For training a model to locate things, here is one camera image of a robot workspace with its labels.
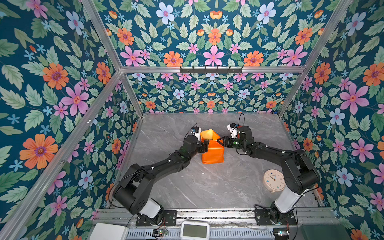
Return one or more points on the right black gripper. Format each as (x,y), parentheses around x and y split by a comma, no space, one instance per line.
(227,142)

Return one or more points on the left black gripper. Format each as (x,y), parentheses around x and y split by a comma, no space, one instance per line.
(203,145)

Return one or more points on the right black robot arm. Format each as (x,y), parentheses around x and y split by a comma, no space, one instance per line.
(300,174)

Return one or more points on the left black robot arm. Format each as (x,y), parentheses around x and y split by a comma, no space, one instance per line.
(134,189)

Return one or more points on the white box bottom left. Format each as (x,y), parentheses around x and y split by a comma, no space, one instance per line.
(103,231)

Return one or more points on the white round clock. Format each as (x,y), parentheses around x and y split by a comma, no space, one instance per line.
(273,181)

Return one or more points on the white display device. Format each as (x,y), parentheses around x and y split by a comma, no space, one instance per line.
(195,230)

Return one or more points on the green mat bottom right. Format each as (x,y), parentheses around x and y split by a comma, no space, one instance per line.
(324,232)

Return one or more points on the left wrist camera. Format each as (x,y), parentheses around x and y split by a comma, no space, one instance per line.
(196,131)

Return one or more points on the black hook rail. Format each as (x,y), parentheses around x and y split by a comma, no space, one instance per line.
(210,70)

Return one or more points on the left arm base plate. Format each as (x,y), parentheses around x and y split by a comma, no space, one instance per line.
(163,218)

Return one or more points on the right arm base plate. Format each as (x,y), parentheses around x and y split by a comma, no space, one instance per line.
(274,217)

